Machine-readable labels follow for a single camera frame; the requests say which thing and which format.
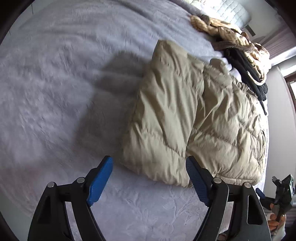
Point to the window with dark frame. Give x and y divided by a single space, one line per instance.
290 81

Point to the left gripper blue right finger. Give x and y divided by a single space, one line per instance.
248 221

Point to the person's right hand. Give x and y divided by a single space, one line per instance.
273 224

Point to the black hooded garment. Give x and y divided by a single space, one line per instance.
237 58

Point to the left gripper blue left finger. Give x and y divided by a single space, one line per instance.
50 220

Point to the tan patterned jacket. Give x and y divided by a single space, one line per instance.
233 37

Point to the beige puffer jacket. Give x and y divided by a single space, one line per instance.
186 107

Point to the grey plush bed blanket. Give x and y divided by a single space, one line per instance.
69 79

